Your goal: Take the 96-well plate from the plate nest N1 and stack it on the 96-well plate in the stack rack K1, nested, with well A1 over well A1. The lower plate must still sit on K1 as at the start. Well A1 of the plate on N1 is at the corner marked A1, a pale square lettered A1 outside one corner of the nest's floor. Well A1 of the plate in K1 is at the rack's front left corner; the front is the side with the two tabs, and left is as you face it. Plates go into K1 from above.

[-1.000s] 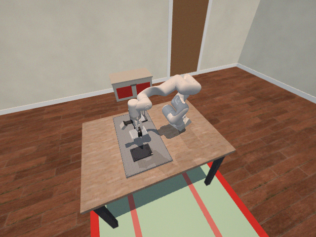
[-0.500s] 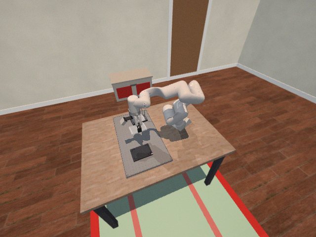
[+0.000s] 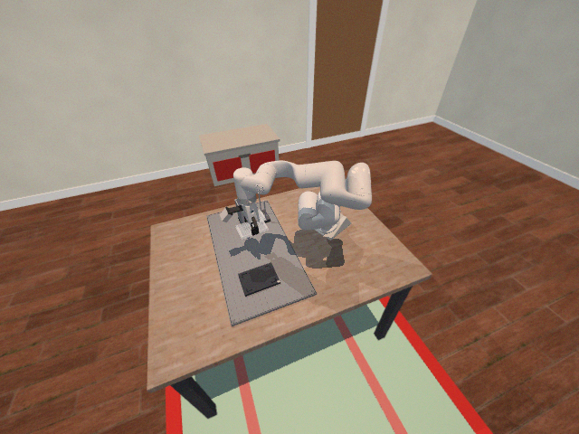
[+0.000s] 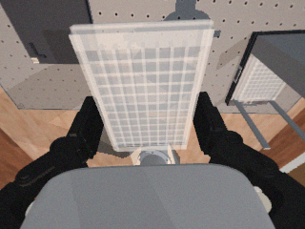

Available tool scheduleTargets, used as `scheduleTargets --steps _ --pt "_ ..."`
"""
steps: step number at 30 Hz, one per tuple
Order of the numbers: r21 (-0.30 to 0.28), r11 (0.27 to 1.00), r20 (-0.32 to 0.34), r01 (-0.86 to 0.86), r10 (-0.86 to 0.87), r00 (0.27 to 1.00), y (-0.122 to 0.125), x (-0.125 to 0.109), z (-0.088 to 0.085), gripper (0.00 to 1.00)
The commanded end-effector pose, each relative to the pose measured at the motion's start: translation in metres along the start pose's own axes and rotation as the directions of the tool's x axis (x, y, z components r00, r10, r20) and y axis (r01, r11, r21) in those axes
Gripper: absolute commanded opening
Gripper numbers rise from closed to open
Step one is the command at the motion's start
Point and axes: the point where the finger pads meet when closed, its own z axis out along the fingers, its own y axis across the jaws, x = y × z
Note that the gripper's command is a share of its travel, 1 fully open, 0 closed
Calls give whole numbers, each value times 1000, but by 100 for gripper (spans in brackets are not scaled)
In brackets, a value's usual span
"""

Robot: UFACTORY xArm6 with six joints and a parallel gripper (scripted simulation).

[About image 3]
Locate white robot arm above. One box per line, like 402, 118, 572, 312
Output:
233, 161, 372, 233

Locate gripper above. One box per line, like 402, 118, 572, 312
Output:
241, 198, 260, 236

